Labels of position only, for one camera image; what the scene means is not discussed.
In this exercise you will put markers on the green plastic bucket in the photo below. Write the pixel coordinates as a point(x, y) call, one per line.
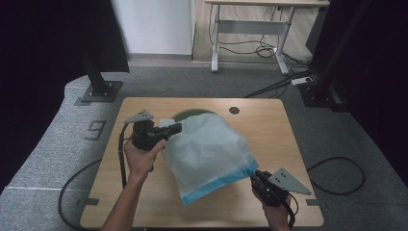
point(192, 113)

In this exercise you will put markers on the black round table grommet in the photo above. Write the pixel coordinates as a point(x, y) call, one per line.
point(234, 110)

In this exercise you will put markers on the person's right hand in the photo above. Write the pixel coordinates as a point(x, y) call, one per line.
point(277, 218)

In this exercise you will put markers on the light grey floor mat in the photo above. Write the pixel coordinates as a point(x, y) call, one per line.
point(48, 154)

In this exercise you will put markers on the black curtain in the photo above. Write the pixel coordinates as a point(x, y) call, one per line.
point(375, 64)
point(41, 70)

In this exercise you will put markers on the grey metal desk frame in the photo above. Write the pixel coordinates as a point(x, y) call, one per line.
point(253, 27)

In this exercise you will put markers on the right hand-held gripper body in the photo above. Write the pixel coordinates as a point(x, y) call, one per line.
point(279, 186)

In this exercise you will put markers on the black metal stand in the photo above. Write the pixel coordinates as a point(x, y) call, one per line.
point(101, 86)
point(320, 86)

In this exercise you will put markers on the grey tape strip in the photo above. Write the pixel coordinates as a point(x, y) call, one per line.
point(89, 201)
point(311, 202)

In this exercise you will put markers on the white plastic bag blue band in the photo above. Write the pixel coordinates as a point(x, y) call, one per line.
point(205, 154)

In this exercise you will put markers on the person's left hand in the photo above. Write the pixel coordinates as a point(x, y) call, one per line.
point(139, 162)

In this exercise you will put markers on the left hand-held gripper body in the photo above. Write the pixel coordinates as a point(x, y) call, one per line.
point(144, 136)

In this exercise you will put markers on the white power strip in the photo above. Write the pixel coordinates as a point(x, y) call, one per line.
point(301, 81)

